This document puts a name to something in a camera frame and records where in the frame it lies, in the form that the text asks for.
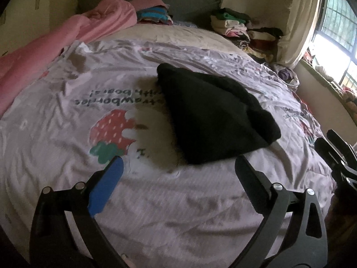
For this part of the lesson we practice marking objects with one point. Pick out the pink quilt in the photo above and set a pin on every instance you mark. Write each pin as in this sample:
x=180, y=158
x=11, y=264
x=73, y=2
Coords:
x=27, y=64

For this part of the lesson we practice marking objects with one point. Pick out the black sweater orange cuffs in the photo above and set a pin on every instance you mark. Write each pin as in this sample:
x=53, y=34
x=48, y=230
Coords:
x=213, y=118

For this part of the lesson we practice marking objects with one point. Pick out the cream wardrobe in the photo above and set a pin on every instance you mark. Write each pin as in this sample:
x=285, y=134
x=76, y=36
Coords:
x=25, y=20

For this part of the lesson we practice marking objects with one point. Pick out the bag of clothes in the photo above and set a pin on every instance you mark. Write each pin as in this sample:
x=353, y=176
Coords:
x=288, y=76

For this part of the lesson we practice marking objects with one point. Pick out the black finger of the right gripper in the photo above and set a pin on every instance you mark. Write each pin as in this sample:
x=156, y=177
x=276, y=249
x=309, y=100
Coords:
x=341, y=145

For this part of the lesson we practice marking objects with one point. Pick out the lilac strawberry print duvet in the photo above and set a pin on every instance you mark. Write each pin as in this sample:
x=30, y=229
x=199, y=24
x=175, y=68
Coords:
x=101, y=99

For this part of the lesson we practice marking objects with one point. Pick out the cream curtain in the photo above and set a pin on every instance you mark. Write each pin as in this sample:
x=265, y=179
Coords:
x=300, y=27

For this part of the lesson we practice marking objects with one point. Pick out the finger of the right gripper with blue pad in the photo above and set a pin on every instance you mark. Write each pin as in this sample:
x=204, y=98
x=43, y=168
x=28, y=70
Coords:
x=327, y=152

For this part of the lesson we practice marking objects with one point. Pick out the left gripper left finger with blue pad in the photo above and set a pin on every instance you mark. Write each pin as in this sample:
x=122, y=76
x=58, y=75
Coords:
x=51, y=240

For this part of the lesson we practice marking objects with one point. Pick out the window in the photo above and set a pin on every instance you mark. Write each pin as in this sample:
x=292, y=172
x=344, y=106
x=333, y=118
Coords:
x=333, y=45

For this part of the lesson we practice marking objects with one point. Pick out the folded clothes pile right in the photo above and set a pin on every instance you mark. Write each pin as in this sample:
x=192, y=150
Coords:
x=252, y=36

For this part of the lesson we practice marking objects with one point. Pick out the folded pink blue clothes stack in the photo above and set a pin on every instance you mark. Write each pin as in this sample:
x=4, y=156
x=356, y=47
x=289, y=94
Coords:
x=152, y=12

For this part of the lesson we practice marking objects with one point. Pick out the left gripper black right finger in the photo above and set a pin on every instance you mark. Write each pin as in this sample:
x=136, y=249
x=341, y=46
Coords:
x=292, y=232

